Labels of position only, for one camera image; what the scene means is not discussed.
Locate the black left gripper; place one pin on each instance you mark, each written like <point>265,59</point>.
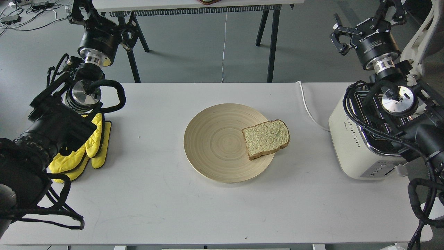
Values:
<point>101,40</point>

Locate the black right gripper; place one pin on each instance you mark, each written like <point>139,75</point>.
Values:
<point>373,41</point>

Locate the slice of bread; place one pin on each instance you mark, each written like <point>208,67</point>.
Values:
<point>266,138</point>

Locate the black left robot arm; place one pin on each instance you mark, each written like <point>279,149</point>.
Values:
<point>62,120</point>

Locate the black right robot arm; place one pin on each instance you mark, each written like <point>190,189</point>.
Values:
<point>386,122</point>

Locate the cream white toaster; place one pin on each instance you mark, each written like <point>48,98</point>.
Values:
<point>360,155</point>

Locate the white office chair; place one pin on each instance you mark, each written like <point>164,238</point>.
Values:
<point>427,41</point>

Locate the yellow oven mitt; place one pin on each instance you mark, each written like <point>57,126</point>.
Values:
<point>94,151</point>

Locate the round wooden plate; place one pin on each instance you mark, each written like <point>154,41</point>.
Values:
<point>215,146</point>

